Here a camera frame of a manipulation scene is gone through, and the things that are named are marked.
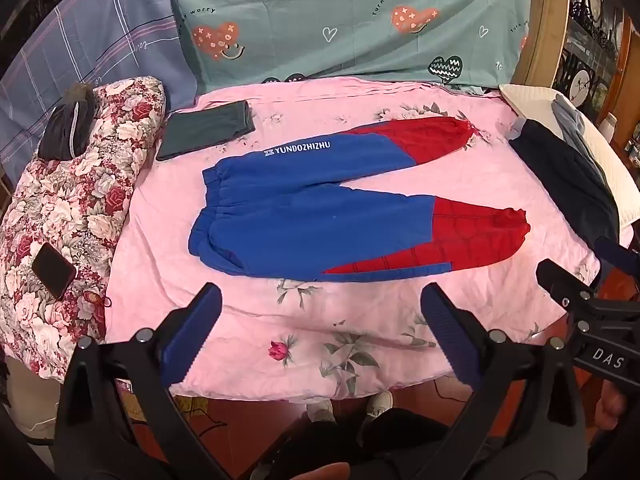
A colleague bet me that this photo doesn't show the person's legs in black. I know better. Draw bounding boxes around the person's legs in black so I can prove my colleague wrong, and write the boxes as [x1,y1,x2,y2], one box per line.
[250,407,451,480]

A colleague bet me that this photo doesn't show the wooden headboard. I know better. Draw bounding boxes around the wooden headboard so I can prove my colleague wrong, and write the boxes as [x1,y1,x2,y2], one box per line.
[510,0,571,91]

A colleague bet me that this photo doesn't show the pink floral bedsheet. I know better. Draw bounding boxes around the pink floral bedsheet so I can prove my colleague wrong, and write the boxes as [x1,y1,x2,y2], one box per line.
[102,76,608,402]

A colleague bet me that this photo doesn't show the person's white shoe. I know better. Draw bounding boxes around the person's white shoe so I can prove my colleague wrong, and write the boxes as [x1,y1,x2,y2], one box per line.
[365,390,396,418]
[305,399,336,423]

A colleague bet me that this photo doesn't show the person's right hand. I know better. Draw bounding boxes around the person's right hand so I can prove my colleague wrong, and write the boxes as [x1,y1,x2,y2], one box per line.
[597,385,640,431]

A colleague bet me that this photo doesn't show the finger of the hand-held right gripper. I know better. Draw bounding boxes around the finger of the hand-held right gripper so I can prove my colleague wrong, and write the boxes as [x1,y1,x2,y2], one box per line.
[536,259,598,313]
[595,238,636,267]

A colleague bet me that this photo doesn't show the teal heart-print pillow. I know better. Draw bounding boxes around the teal heart-print pillow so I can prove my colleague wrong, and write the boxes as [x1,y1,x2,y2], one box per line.
[172,0,535,96]

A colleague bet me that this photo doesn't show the white quilted pillow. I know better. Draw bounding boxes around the white quilted pillow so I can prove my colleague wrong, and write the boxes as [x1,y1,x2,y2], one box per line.
[499,82,636,246]

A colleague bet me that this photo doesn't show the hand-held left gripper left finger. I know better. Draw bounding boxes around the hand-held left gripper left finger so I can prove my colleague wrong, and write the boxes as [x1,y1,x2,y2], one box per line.
[54,282,223,480]

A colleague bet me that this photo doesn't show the dark smartphone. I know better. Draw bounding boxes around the dark smartphone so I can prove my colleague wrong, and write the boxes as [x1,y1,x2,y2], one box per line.
[31,242,77,301]

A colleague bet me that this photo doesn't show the dark display cabinet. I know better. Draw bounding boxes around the dark display cabinet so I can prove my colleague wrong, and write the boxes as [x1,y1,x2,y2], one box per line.
[555,0,640,161]

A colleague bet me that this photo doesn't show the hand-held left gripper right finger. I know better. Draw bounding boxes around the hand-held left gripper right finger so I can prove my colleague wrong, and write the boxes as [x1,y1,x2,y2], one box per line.
[420,282,588,480]

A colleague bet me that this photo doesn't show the dark navy garment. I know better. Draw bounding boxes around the dark navy garment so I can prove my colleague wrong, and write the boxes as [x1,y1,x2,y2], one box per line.
[507,119,621,251]

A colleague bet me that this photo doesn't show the grey-blue garment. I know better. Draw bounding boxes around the grey-blue garment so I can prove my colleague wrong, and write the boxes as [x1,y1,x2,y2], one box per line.
[550,97,613,186]

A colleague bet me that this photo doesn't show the grey folded garment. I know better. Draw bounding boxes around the grey folded garment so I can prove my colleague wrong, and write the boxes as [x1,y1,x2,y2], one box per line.
[156,100,257,162]

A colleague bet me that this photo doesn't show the red floral quilt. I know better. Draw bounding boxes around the red floral quilt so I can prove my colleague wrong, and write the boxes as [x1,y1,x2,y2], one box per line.
[0,76,167,378]

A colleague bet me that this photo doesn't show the blue and red pants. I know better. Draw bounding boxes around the blue and red pants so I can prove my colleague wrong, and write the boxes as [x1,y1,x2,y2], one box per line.
[188,116,532,282]

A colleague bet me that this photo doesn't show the purple plaid pillow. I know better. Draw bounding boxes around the purple plaid pillow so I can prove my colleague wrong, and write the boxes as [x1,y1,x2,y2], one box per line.
[0,0,201,171]

